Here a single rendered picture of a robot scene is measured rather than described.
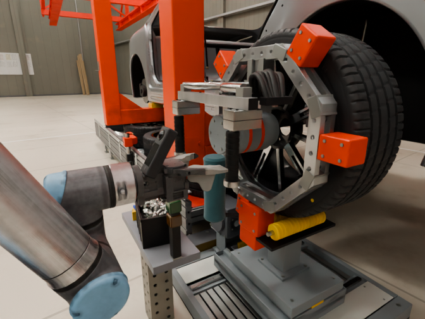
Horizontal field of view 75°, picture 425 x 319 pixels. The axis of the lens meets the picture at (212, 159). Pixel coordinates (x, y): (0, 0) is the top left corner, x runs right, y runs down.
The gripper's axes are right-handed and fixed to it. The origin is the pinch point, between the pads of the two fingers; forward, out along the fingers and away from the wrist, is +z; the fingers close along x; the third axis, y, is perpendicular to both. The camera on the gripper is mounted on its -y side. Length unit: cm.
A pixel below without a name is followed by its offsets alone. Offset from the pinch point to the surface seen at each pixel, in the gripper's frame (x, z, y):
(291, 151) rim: -9.0, 37.0, 4.8
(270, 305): -9, 32, 68
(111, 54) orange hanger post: -258, 30, -47
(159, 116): -259, 77, 20
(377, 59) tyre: 7, 53, -25
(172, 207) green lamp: -15.7, -5.0, 18.3
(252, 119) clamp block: 2.6, 10.0, -9.5
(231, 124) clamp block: 1.8, 4.5, -8.7
